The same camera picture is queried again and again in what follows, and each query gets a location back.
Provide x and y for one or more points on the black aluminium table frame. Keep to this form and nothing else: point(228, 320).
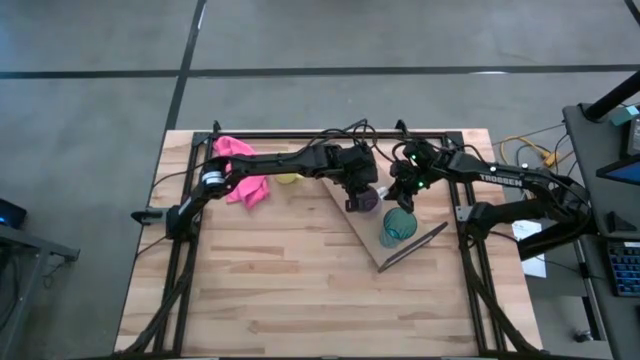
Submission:
point(275, 135)

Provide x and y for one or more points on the grey desk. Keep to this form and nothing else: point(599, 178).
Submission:
point(590, 150)

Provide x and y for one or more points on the tablet with blue screen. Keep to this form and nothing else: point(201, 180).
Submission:
point(627, 172)

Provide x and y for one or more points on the small teal box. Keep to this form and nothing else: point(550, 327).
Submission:
point(625, 115)

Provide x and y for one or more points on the teal translucent cup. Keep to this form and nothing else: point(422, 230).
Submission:
point(400, 225)

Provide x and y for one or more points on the pink cloth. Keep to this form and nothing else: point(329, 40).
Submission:
point(247, 192)

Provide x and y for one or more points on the black device with blue light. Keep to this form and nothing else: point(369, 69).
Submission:
point(12, 212)

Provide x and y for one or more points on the black triangular bracket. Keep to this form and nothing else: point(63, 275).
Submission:
point(620, 224)

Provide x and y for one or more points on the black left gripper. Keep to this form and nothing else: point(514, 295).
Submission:
point(357, 170)

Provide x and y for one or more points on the black desk support beam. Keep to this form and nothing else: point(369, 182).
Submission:
point(550, 244)

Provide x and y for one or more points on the white paper sheet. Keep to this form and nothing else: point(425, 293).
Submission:
point(535, 265)

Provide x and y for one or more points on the black slanted pole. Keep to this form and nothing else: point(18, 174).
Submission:
point(615, 97)

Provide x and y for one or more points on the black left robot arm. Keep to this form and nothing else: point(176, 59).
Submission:
point(280, 162)

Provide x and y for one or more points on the grey side table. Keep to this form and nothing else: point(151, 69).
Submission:
point(30, 245)

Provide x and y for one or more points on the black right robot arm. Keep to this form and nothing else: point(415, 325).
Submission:
point(500, 177)

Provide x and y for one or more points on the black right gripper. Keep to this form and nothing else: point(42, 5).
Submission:
point(417, 167)

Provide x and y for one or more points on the wooden shelf with black brackets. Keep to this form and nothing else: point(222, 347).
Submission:
point(370, 232)

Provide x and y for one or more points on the black keyboard with blue keys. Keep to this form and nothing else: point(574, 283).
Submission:
point(627, 270)

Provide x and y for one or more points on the yellow mug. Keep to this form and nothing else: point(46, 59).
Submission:
point(287, 178)

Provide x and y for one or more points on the small black caster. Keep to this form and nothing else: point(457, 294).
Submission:
point(584, 336)

